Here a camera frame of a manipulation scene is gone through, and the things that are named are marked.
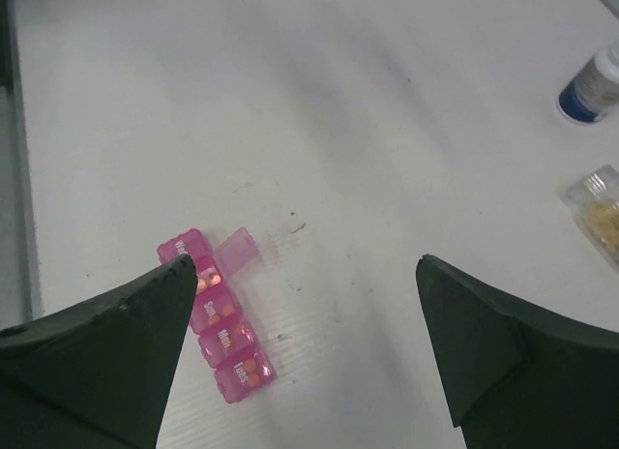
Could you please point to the pink weekly pill organizer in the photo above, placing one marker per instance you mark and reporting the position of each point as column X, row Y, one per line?
column 225, row 336

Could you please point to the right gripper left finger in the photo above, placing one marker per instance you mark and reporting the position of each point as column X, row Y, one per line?
column 98, row 374

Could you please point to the white cap dark bottle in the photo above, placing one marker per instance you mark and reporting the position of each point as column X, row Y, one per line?
column 593, row 91

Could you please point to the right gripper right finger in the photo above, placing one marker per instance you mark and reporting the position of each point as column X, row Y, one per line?
column 516, row 375

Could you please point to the clear bottle yellow pills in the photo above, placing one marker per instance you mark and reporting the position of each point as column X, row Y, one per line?
column 593, row 203

